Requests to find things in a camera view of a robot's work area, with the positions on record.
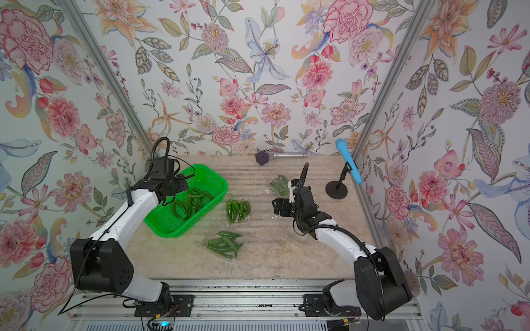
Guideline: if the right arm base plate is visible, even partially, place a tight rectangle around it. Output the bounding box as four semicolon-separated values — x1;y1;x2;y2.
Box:
298;294;362;318

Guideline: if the green plastic basket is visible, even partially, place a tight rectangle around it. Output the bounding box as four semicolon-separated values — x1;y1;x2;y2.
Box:
144;164;229;238

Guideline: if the black microphone stand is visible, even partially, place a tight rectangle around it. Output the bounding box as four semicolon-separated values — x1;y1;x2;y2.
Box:
325;163;351;200

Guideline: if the blue microphone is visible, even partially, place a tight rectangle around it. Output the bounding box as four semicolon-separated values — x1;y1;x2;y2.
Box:
335;139;363;184

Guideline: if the curved green pepper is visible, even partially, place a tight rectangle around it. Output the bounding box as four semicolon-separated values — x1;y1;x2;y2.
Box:
186;188;213;209

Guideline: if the long green pepper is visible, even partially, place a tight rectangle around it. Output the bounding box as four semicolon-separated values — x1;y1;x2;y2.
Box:
170;200;192;221

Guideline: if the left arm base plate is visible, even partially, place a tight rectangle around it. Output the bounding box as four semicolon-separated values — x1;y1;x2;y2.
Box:
134;295;195;318

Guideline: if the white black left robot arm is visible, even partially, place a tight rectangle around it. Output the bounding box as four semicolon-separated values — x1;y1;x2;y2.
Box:
70;157;189;308

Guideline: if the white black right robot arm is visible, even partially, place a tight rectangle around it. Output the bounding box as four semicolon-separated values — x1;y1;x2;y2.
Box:
272;180;413;321

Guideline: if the clear pepper clamshell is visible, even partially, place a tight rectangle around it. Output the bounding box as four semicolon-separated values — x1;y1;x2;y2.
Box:
267;174;292;197
225;198;251;224
292;212;330;241
202;230;246;262

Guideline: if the aluminium rail frame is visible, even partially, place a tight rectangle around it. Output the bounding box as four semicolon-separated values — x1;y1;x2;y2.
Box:
65;276;427;331

